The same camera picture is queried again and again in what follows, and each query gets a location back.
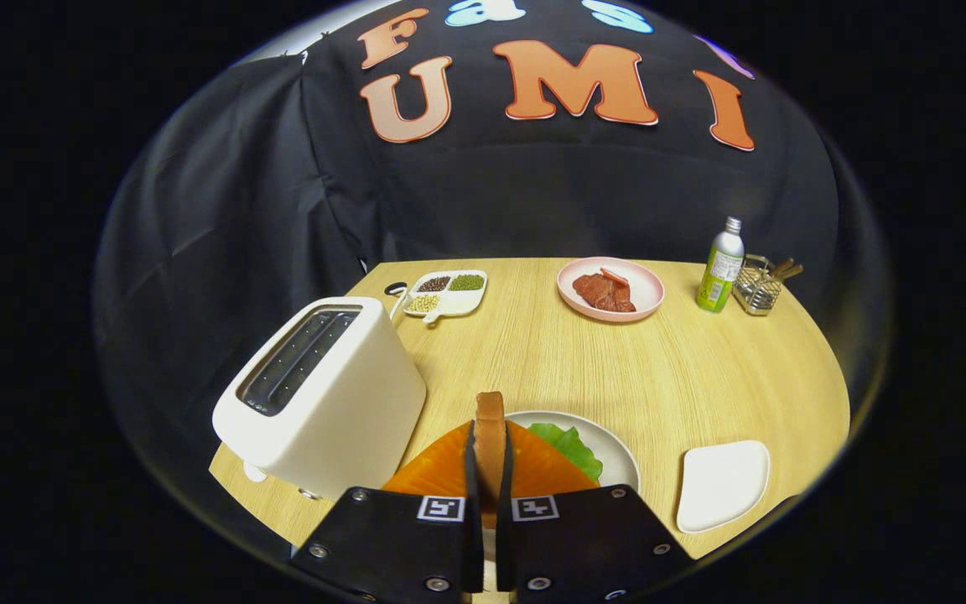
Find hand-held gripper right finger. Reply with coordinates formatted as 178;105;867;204
496;419;695;604

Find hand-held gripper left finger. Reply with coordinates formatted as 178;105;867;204
290;419;484;604

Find green lettuce leaf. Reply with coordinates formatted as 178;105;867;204
527;423;604;483

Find toasted bread slice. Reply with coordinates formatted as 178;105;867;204
475;392;507;510

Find round white plate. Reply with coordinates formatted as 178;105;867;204
504;410;641;493

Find square white plate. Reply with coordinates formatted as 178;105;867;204
676;440;771;534

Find white toaster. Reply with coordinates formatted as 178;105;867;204
212;296;428;502

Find white divided seasoning dish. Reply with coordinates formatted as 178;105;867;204
403;269;489;325

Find red meat slices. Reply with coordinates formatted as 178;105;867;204
573;273;636;313

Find pink plate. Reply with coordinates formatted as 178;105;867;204
557;257;666;323

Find green label metal bottle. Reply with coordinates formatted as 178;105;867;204
696;216;745;314

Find black backdrop cloth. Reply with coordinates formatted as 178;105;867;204
93;0;895;513

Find metal wire utensil basket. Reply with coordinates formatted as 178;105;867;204
733;254;786;316

